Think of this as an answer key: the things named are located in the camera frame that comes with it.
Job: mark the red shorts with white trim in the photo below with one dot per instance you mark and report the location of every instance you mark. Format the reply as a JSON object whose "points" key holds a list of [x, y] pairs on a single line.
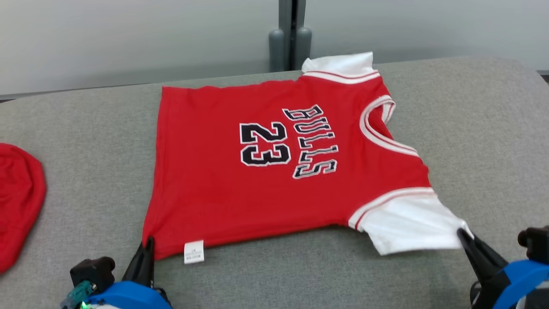
{"points": [[17, 201]]}

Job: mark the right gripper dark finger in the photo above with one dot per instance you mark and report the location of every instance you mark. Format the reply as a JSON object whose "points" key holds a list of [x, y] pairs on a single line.
{"points": [[493, 259], [480, 266]]}

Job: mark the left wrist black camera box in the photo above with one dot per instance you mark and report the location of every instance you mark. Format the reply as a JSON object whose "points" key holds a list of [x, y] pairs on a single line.
{"points": [[94, 272]]}

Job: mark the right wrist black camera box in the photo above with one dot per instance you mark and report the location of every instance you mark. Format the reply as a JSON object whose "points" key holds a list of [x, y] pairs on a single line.
{"points": [[536, 244]]}

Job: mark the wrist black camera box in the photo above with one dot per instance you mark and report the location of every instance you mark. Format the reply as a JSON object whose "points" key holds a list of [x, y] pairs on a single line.
{"points": [[536, 244], [94, 272]]}

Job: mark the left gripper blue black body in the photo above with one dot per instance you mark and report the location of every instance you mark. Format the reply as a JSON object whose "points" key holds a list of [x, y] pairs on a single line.
{"points": [[128, 298]]}

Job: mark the grey cylindrical post foot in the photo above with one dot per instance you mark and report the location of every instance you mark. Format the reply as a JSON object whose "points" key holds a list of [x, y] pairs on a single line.
{"points": [[276, 51], [303, 49]]}

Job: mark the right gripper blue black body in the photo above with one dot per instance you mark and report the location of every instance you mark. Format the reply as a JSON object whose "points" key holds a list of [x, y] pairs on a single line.
{"points": [[519, 283]]}

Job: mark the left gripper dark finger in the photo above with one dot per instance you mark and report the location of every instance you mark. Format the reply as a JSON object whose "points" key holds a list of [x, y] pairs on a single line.
{"points": [[151, 266], [136, 270]]}

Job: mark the red Bulls 23 jersey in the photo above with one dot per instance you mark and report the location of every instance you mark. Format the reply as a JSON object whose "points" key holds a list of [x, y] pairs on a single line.
{"points": [[206, 193]]}

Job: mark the left camera teal connector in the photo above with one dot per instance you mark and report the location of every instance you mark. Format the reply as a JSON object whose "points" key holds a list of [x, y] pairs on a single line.
{"points": [[77, 296]]}

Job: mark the grey partition post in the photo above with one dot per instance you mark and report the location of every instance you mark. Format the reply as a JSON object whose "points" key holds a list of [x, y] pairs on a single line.
{"points": [[291, 25]]}

